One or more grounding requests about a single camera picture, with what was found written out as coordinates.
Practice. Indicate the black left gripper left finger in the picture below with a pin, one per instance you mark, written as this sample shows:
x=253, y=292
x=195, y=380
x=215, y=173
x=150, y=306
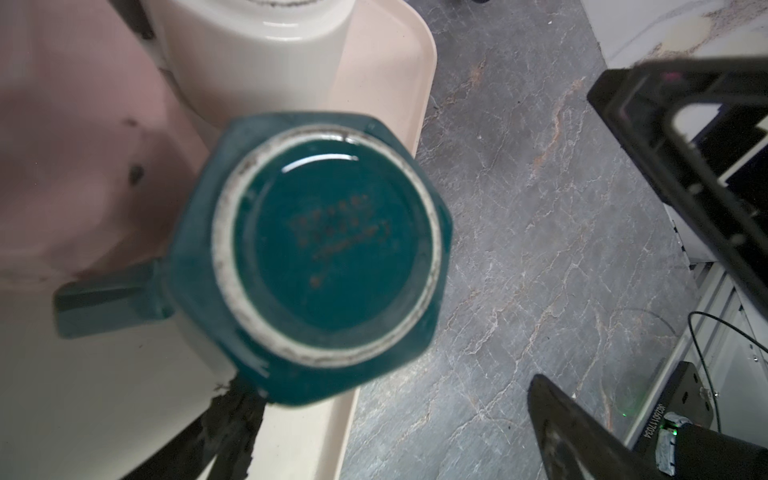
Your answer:
x=219, y=443

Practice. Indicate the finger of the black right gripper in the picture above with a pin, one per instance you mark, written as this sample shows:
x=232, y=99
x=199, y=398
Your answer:
x=639, y=104

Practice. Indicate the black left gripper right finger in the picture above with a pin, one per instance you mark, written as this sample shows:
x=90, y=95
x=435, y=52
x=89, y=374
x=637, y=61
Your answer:
x=572, y=444

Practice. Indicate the dark teal mug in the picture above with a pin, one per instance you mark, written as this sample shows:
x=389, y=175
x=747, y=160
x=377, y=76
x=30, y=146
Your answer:
x=310, y=258

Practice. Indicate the pink mug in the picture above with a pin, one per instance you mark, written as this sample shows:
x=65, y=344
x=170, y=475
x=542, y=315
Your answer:
x=97, y=154

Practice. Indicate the cream white mug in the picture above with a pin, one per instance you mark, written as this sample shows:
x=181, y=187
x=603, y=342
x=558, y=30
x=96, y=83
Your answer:
x=236, y=58

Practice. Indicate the beige plastic tray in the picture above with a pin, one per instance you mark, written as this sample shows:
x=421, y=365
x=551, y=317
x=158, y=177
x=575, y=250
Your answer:
x=96, y=407

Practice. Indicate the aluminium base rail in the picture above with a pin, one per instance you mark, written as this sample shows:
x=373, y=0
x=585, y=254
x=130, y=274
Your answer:
x=737, y=366

